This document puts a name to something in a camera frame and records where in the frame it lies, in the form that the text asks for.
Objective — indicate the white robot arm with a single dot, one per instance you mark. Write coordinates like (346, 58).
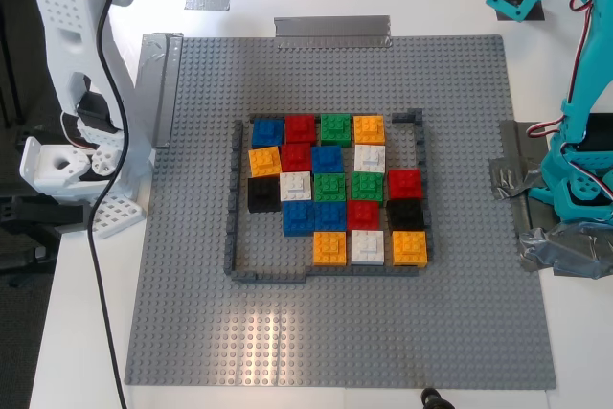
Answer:
(62, 45)

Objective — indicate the red lego cube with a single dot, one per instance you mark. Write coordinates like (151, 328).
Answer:
(405, 184)
(296, 157)
(363, 215)
(300, 129)

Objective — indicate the black table clamp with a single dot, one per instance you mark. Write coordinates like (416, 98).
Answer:
(29, 217)

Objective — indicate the angled dark grey brick wall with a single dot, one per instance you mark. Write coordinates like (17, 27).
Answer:
(407, 117)

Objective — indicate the white lego cube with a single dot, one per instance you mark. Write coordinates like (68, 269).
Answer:
(368, 247)
(295, 186)
(370, 157)

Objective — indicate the black stand knob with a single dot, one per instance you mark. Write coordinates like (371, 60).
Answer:
(433, 399)

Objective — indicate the flat grey tape patch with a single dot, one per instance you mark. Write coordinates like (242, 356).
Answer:
(517, 141)

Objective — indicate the grey studded lego baseplate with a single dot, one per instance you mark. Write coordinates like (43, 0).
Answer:
(335, 332)

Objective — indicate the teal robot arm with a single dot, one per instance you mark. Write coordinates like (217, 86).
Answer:
(589, 69)

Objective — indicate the black lego cube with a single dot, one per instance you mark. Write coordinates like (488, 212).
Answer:
(263, 194)
(405, 215)

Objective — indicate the long dark grey brick wall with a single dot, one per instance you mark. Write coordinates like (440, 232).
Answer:
(268, 277)
(235, 188)

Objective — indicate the grey duct tape strip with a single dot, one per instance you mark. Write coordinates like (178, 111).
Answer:
(333, 33)
(163, 93)

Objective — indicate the crumpled grey tape wad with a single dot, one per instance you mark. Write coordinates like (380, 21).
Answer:
(512, 179)
(565, 251)

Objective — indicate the orange lego cube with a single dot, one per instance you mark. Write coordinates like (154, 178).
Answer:
(409, 248)
(330, 248)
(369, 129)
(265, 161)

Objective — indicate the green lego cube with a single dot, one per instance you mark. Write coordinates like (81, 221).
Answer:
(330, 187)
(367, 186)
(335, 129)

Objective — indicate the blue lego cube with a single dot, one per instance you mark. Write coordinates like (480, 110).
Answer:
(299, 218)
(328, 159)
(330, 215)
(268, 133)

